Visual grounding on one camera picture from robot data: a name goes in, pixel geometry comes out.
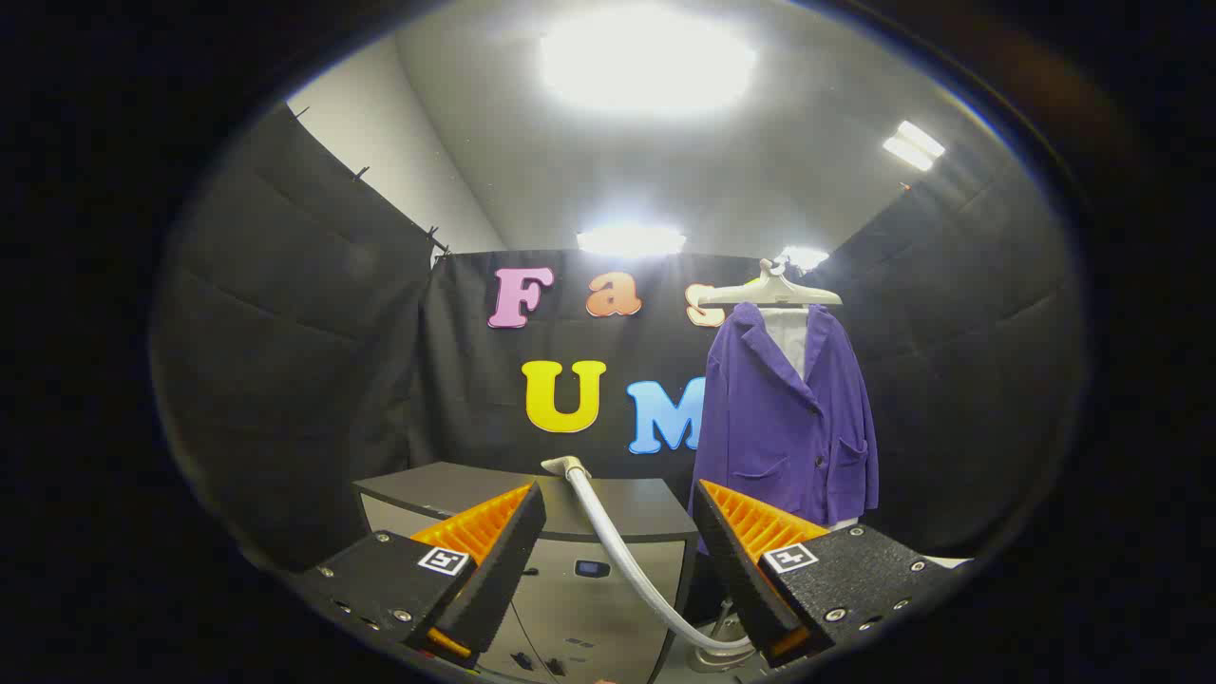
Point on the grey cabinet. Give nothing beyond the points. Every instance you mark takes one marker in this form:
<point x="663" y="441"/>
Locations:
<point x="651" y="508"/>

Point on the double panel ceiling light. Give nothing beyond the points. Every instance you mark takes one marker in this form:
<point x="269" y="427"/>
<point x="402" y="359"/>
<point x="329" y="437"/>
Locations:
<point x="912" y="145"/>

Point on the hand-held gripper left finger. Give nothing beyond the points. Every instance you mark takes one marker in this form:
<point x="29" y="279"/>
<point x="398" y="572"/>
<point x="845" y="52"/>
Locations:
<point x="494" y="579"/>

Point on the white hanging board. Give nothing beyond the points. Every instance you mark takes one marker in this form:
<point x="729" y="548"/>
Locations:
<point x="788" y="337"/>

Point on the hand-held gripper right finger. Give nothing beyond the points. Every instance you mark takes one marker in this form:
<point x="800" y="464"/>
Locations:
<point x="741" y="579"/>

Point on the large ceiling light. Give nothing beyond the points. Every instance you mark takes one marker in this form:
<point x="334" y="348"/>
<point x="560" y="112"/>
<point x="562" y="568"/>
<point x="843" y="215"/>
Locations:
<point x="646" y="62"/>

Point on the white clothes hanger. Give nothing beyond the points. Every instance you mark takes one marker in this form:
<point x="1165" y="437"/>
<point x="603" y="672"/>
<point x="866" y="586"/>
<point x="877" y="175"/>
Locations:
<point x="769" y="293"/>

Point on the small cabinet display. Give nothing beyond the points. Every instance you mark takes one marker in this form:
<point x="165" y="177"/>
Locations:
<point x="591" y="568"/>

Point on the small ceiling light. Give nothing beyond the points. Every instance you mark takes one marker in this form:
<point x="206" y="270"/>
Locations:
<point x="804" y="257"/>

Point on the long ceiling light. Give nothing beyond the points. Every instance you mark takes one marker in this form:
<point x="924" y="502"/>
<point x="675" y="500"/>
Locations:
<point x="632" y="240"/>

